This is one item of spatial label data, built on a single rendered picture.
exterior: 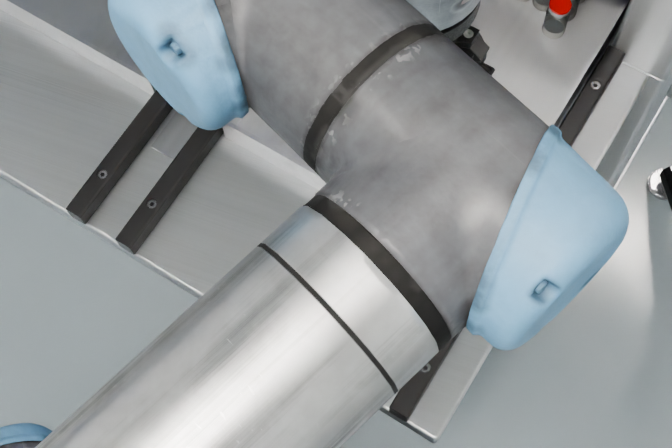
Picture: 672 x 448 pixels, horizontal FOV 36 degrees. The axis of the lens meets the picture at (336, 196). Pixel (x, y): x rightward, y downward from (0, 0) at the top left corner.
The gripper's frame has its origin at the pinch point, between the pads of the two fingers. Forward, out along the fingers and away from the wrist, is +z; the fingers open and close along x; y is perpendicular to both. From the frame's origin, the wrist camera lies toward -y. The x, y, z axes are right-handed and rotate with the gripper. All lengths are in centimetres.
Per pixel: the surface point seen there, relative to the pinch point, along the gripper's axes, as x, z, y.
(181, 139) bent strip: -23.1, 21.0, 3.4
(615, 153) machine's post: 11.8, 38.2, -25.0
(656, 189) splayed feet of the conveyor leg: 19, 107, -59
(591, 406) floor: 27, 109, -19
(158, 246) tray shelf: -18.9, 21.4, 13.1
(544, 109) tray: 4.7, 20.8, -16.5
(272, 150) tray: -14.0, 17.8, 1.1
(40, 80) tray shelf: -38.7, 21.3, 5.1
